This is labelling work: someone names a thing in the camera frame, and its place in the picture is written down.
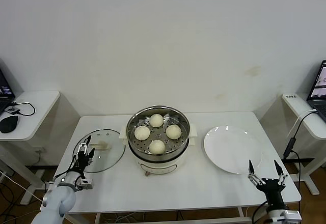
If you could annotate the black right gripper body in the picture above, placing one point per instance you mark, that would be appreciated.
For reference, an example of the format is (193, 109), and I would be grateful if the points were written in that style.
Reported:
(271, 189)

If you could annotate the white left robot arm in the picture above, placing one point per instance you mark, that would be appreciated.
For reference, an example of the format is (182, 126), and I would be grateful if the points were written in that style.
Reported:
(58, 201)

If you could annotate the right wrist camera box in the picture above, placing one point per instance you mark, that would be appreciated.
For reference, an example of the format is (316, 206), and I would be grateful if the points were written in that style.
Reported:
(293, 215)

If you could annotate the round glass pot lid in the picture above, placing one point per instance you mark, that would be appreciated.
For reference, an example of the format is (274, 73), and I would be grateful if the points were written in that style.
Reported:
(107, 160)

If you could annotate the small white printed label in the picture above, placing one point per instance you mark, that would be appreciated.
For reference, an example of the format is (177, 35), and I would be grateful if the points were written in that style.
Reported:
(291, 97)

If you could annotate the white wall socket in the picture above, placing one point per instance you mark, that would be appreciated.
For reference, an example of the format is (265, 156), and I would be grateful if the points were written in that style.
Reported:
(40, 150)

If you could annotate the round white plate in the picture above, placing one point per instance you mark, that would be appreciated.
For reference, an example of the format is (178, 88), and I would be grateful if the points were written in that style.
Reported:
(231, 150)

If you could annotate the stainless steel steamer basket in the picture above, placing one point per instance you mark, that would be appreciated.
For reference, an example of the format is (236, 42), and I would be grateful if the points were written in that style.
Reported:
(183, 142)

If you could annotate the black laptop beside mouse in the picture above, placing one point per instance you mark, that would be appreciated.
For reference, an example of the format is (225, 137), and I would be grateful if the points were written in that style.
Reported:
(6, 89)

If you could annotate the small black usb hub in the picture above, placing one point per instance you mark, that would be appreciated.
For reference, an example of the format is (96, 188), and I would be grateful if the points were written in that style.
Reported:
(12, 110)

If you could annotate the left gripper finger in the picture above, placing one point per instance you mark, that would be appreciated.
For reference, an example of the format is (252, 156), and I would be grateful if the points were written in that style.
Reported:
(82, 149)
(91, 154)

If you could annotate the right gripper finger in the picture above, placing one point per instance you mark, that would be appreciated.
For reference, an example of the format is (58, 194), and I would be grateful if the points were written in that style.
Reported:
(251, 168)
(278, 168)

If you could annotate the white electric cooking pot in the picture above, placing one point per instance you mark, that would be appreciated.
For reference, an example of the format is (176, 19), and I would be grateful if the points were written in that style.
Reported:
(158, 166)

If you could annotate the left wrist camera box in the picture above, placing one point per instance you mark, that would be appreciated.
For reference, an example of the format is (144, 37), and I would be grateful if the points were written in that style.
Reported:
(85, 183)

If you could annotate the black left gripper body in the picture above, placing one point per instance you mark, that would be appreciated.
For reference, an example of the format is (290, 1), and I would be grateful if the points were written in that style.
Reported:
(82, 163)

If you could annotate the white side table with mouse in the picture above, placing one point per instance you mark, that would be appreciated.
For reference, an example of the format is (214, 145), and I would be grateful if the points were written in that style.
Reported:
(30, 127)

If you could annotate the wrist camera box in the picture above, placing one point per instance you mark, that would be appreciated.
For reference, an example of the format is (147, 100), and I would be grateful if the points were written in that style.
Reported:
(85, 183)
(293, 215)

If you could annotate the white steamed baozi bun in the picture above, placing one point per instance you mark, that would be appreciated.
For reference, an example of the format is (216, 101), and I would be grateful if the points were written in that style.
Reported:
(156, 120)
(157, 147)
(173, 132)
(141, 133)

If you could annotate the black computer mouse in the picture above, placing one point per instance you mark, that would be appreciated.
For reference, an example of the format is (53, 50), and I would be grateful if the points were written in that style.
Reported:
(9, 124)

